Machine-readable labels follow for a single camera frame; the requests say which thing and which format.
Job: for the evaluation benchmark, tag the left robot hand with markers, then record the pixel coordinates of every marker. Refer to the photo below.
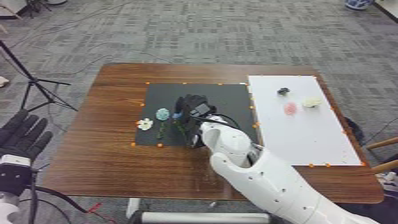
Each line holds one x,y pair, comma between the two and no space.
22,136

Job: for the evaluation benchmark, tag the blue and white vase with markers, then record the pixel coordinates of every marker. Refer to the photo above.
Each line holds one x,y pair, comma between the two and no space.
360,4

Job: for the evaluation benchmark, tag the white flower with stem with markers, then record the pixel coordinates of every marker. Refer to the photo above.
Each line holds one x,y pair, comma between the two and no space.
145,124

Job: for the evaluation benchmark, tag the black tripod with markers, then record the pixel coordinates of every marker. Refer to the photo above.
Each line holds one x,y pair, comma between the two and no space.
33,81

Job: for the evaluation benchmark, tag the pink flower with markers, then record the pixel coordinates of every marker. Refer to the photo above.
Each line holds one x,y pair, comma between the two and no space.
290,108

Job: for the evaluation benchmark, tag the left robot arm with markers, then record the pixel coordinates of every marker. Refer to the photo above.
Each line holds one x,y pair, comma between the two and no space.
11,176

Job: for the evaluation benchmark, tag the pale grey bar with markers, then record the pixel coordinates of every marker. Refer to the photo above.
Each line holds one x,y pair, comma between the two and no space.
205,218

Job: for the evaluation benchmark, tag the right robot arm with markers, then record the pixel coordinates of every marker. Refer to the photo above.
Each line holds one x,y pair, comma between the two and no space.
260,176

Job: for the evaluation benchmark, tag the white sheet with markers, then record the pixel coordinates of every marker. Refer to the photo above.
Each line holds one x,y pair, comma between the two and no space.
296,133

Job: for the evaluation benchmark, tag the dark blue flower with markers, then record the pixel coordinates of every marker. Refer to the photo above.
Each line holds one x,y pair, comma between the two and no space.
176,116

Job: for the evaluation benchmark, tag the wooden chair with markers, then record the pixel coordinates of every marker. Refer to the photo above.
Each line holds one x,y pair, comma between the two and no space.
384,156

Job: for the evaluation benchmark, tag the cream white flower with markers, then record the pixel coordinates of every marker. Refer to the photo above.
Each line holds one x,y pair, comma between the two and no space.
312,101

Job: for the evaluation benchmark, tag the light blue flower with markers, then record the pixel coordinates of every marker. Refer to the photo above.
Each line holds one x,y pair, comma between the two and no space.
162,114

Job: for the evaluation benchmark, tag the dark mat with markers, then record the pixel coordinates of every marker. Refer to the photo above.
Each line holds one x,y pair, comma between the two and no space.
228,96

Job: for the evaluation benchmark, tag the white table leg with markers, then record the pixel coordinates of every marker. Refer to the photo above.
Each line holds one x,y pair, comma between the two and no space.
132,208

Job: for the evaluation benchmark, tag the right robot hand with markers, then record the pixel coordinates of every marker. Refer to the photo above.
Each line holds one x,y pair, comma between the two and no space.
192,105

